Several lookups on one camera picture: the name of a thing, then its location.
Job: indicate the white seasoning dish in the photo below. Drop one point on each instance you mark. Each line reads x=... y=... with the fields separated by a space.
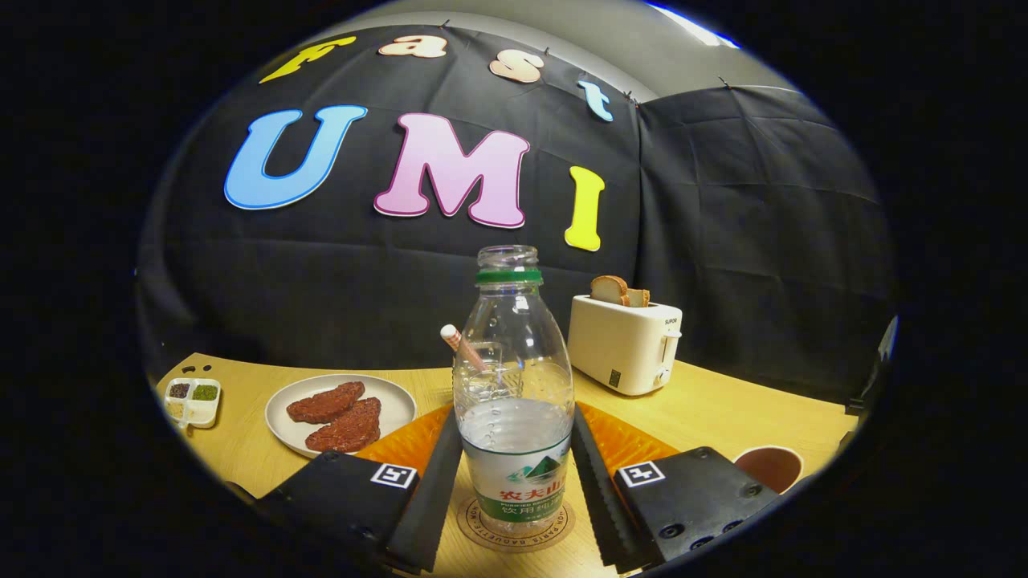
x=193 y=404

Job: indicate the wooden table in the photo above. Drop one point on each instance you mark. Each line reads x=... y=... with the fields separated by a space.
x=707 y=417

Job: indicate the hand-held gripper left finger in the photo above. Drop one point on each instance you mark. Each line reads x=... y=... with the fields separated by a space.
x=434 y=498

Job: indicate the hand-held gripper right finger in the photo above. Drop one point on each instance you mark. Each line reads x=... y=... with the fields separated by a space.
x=598 y=498

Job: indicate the striped straw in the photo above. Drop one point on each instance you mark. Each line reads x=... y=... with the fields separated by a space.
x=452 y=335

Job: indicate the round wooden coaster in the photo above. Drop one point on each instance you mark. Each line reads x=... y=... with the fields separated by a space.
x=471 y=523

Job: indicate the beige round plate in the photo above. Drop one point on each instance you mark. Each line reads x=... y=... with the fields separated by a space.
x=395 y=401

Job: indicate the clear plastic juice bottle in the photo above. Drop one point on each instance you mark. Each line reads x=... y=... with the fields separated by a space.
x=514 y=449

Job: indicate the black backdrop cloth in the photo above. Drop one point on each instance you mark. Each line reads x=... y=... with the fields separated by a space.
x=361 y=297

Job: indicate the cream toaster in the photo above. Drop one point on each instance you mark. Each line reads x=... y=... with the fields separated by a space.
x=618 y=345

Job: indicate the brown meat patty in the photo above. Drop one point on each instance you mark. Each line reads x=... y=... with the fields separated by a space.
x=325 y=403
x=345 y=429

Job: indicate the toast bread slice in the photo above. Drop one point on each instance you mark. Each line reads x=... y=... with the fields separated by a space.
x=609 y=291
x=638 y=299

